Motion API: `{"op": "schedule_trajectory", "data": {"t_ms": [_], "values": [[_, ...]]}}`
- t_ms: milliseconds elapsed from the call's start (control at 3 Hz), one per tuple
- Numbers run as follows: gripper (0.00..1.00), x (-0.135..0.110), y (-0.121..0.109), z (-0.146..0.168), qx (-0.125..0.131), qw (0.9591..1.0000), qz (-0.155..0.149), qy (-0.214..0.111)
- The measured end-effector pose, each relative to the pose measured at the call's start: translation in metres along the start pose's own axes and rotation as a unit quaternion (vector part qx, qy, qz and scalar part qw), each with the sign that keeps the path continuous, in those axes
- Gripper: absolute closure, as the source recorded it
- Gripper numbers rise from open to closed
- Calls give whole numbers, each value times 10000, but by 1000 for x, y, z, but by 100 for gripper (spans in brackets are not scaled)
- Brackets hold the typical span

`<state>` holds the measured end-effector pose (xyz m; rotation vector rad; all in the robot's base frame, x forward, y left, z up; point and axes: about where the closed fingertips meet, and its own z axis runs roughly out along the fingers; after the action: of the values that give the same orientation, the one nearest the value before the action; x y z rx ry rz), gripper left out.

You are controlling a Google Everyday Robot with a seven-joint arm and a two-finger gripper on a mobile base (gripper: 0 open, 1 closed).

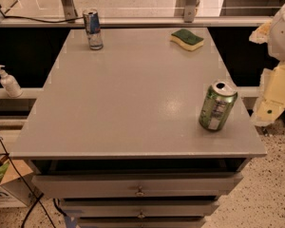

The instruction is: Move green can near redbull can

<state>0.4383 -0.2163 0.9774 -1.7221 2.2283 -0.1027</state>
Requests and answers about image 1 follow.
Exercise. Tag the grey drawer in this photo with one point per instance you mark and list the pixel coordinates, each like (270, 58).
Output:
(137, 185)
(139, 208)
(141, 222)

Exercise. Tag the grey metal post left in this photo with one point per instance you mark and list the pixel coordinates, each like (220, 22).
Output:
(70, 12)

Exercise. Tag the cardboard box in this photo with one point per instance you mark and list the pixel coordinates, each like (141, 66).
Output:
(15, 183)

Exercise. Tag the grey drawer cabinet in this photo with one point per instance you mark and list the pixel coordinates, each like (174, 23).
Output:
(133, 108)

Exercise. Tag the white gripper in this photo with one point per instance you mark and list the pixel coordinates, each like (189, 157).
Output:
(283, 37)

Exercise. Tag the top grey drawer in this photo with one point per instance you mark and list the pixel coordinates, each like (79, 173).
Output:
(137, 185)

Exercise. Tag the white pump bottle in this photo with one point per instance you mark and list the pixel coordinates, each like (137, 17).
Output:
(9, 83)

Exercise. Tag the middle grey drawer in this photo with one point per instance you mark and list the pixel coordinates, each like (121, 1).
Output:
(139, 208)

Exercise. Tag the grey metal post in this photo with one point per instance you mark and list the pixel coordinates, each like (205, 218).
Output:
(70, 12)
(189, 10)

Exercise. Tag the blue silver redbull can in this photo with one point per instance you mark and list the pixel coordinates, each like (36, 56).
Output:
(93, 29)

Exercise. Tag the bottom grey drawer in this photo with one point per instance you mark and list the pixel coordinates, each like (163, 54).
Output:
(141, 222)

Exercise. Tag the green soda can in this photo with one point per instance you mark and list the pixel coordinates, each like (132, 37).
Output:
(220, 98)

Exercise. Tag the grey metal post right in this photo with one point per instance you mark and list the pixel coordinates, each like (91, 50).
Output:
(189, 10)

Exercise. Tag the green yellow sponge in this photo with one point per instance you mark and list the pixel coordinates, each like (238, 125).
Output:
(186, 39)

